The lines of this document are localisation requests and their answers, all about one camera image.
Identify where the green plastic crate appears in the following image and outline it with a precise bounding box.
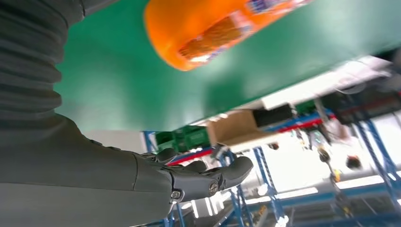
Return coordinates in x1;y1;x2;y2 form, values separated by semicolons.
155;125;210;153

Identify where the brown cardboard box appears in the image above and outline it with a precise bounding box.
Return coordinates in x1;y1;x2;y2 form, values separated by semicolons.
207;109;281;153

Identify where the black bag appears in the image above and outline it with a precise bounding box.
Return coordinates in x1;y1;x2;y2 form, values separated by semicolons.
253;104;295;128

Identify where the blue metal shelving rack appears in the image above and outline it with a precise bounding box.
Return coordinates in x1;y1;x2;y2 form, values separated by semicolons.
142;109;401;227

